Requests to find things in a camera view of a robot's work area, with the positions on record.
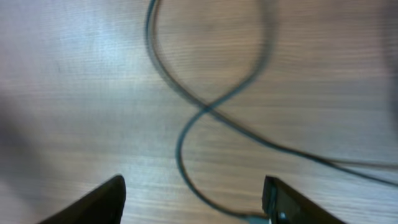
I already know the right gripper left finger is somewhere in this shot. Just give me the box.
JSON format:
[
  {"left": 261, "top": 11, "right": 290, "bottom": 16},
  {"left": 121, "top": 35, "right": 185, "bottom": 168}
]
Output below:
[{"left": 40, "top": 175, "right": 126, "bottom": 224}]

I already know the thick black USB cable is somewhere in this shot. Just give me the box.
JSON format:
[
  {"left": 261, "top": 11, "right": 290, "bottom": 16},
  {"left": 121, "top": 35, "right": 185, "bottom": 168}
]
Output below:
[{"left": 144, "top": 0, "right": 398, "bottom": 224}]

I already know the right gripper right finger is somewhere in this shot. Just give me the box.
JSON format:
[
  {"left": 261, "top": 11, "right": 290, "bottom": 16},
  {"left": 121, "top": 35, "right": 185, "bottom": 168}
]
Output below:
[{"left": 262, "top": 176, "right": 344, "bottom": 224}]

